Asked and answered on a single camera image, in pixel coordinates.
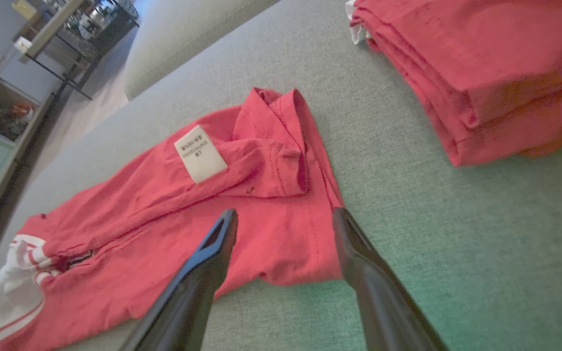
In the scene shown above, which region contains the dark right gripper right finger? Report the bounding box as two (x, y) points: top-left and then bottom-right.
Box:
(332, 207), (450, 351)

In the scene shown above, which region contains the red orange toy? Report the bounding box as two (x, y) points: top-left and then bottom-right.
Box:
(10, 102), (35, 122)

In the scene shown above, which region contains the red garment with striped white trim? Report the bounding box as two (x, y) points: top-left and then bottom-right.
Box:
(0, 87), (346, 351)

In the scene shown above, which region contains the large grey sofa seat cushion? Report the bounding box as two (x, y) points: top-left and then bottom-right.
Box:
(0, 0), (562, 351)

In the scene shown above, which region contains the small yellow box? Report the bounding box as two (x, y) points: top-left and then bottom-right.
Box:
(12, 0), (38, 20)

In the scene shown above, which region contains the black metal frame rack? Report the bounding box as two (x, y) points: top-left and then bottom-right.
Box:
(18, 0), (140, 100)

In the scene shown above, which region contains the small grey sofa cushion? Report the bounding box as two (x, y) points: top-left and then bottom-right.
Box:
(124, 0), (281, 101)

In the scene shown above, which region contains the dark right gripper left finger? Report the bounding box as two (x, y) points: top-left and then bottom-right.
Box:
(118, 209), (239, 351)

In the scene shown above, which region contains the red garment with white band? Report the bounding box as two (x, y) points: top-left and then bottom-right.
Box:
(344, 0), (562, 167)

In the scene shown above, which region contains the shiny metal kitchenware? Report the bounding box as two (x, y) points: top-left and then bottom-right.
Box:
(42, 0), (138, 42)

